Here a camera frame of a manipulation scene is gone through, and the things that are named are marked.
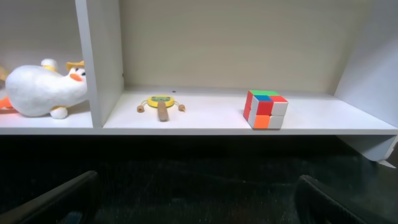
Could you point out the white shelf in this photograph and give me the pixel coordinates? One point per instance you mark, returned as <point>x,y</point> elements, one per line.
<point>217,46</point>

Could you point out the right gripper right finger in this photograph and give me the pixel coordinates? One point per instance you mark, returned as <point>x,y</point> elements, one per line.
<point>326,205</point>

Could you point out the white plush duck yellow hat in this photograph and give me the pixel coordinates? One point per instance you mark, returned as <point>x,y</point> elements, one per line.
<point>40,90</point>

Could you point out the yellow rattle drum toy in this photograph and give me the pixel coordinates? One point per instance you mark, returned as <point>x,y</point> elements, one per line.
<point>161,104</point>

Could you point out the many-coloured puzzle cube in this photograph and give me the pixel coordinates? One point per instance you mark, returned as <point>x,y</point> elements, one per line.
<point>265,109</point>

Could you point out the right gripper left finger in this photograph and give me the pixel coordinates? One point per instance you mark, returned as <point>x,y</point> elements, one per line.
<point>62,199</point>

